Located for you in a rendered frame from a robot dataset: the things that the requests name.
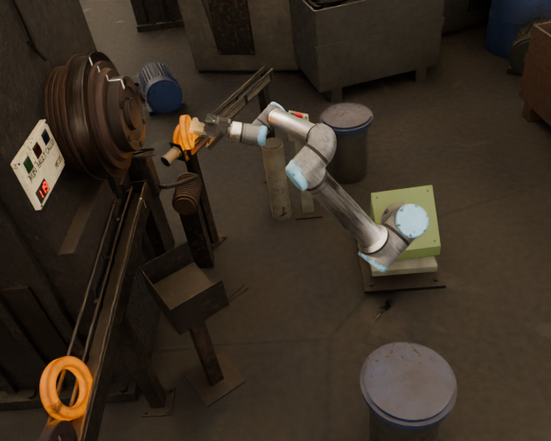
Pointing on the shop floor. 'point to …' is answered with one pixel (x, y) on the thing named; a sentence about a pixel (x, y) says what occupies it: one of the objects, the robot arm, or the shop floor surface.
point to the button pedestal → (303, 207)
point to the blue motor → (160, 88)
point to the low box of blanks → (547, 76)
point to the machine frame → (44, 220)
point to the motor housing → (193, 220)
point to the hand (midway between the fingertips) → (186, 128)
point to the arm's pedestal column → (433, 280)
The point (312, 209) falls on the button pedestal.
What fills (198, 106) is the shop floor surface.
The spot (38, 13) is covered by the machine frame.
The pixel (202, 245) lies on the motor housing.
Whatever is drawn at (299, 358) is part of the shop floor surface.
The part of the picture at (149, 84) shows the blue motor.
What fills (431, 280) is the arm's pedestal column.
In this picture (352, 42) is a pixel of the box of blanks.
